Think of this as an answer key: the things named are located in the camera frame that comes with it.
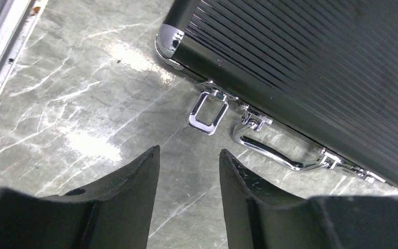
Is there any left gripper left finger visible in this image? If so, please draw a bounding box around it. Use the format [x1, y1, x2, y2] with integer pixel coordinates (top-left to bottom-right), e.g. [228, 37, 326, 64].
[0, 146, 160, 248]

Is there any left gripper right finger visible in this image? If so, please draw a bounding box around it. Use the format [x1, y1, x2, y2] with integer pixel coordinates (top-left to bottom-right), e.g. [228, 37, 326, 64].
[219, 149, 398, 248]

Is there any black poker set case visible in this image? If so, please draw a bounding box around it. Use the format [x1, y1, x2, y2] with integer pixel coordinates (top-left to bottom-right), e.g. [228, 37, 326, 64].
[155, 1, 398, 187]

